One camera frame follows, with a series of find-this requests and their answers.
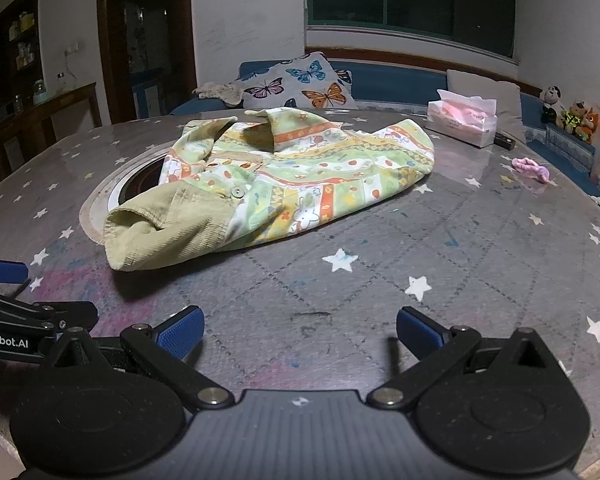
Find colourful patterned children's shirt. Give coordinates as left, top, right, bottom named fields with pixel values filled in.
left=104, top=107, right=434, bottom=272

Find dark wooden side table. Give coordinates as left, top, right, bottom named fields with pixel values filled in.
left=0, top=82, right=102, bottom=178

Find pink hair scrunchie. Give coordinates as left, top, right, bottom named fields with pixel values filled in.
left=510, top=157, right=550, bottom=184

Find black remote control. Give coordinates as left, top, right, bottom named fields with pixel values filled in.
left=493, top=132, right=516, bottom=151

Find pink tissue box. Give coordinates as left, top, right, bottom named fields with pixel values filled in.
left=426, top=89, right=498, bottom=148

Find crumpled beige cloth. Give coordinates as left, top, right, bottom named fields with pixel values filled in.
left=193, top=81, right=244, bottom=107

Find grey sofa cushion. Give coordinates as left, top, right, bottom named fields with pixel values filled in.
left=445, top=68, right=528, bottom=143

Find blue corner sofa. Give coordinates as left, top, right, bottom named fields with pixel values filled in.
left=168, top=58, right=600, bottom=198

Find panda plush toy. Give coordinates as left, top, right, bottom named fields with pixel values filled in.
left=540, top=84, right=565, bottom=125

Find orange fox plush toy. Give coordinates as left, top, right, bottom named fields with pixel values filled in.
left=556, top=101, right=600, bottom=144

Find butterfly print pillow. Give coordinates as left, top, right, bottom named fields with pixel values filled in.
left=235, top=52, right=358, bottom=110

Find dark wall shelf unit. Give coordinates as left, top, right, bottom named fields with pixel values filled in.
left=0, top=0, right=43, bottom=123

